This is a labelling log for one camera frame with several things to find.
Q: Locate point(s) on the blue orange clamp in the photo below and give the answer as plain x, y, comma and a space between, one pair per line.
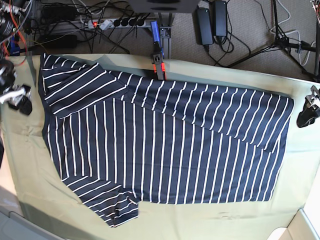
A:
157, 55
13, 47

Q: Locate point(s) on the blue orange centre clamp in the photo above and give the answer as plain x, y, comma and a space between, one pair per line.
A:
157, 55

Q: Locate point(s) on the light green table cloth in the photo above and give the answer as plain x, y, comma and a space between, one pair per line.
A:
29, 184

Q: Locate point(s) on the navy white striped T-shirt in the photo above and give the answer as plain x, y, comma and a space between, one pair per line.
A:
116, 138

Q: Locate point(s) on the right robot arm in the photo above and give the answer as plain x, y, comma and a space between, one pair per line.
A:
13, 16

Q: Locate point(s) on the grey plastic bin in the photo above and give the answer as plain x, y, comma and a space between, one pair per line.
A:
13, 226

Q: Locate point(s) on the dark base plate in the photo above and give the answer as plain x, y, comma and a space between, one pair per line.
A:
163, 6

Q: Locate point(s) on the black power brick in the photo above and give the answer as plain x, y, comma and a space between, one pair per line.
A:
219, 18
203, 29

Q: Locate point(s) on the black camera tripod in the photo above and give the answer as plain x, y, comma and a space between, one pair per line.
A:
282, 42

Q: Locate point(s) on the blue orange left clamp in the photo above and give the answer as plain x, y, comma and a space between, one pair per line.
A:
13, 47

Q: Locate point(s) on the grey power strip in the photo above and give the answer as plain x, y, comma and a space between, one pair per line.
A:
117, 23

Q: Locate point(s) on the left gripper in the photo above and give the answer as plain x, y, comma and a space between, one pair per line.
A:
308, 114

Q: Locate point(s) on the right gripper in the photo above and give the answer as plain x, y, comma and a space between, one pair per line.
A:
13, 96

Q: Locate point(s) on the aluminium frame post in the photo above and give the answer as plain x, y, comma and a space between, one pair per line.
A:
165, 23

